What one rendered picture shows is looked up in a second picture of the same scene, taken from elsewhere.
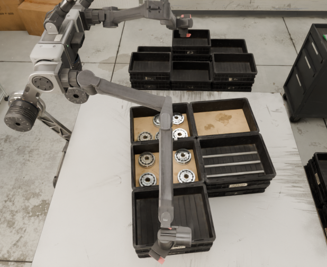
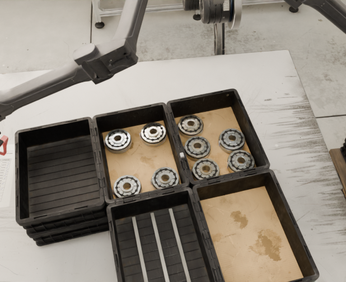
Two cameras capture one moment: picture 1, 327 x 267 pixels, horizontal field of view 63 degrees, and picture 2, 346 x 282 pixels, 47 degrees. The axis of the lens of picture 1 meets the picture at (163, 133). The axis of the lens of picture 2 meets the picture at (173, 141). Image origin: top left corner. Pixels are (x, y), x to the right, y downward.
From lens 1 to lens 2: 1.16 m
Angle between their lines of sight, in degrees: 45
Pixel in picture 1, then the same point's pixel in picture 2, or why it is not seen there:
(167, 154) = (50, 77)
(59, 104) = (306, 62)
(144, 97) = (124, 20)
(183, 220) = (62, 194)
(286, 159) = not seen: outside the picture
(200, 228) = not seen: hidden behind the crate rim
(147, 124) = (221, 126)
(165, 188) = (11, 92)
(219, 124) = (251, 236)
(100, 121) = (231, 80)
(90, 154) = (173, 83)
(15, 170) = (191, 54)
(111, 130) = not seen: hidden behind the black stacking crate
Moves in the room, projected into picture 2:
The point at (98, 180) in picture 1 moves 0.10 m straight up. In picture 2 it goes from (135, 100) to (132, 86)
